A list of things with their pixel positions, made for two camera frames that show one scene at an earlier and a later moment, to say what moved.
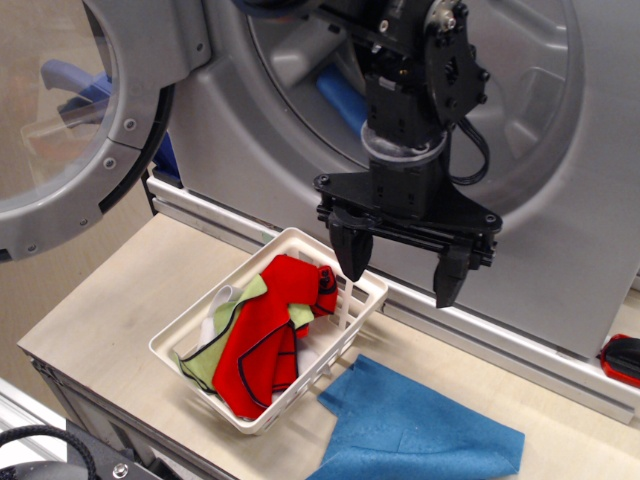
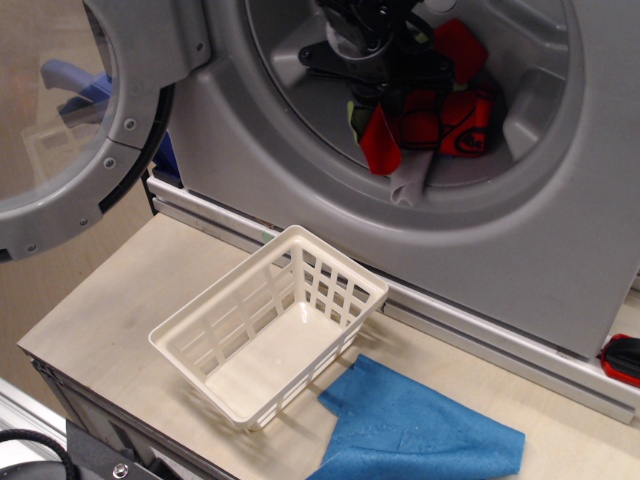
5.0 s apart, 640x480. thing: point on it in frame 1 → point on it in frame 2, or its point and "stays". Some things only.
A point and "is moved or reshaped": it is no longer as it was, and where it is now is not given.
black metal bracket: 109,462 stays
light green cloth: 199,365 → 358,114
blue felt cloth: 390,428 stays
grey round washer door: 80,85 stays
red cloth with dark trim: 262,352 is moved or reshaped
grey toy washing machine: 282,102 stays
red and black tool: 620,358 stays
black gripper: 407,197 → 397,68
